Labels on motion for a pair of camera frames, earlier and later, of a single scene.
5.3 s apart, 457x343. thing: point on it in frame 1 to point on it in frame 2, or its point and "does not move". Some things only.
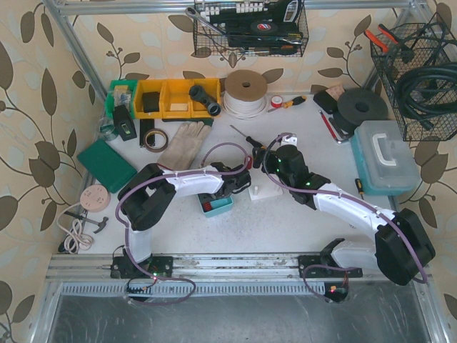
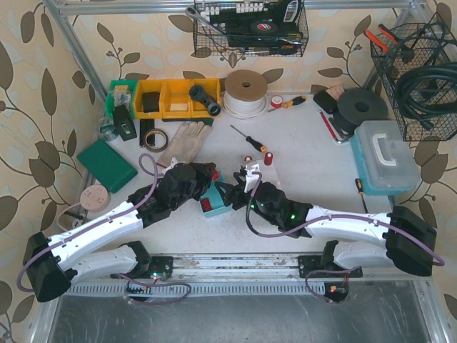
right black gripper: (266, 157) to (235, 196)
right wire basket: (418, 64) does not move
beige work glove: (182, 148) does not move
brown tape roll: (156, 140) does not move
